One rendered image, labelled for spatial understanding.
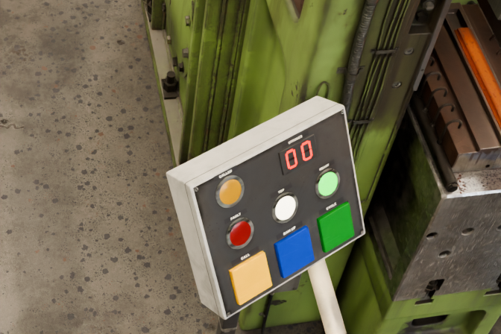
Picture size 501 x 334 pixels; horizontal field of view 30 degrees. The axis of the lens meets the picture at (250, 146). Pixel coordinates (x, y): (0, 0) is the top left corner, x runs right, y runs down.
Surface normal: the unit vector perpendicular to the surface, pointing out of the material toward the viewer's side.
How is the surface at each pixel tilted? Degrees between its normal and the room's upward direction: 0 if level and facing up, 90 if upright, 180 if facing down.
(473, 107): 0
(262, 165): 60
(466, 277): 90
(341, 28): 90
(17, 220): 0
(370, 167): 90
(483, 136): 0
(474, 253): 90
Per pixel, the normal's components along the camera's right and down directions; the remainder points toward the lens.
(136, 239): 0.12, -0.61
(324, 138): 0.58, 0.27
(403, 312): 0.21, 0.78
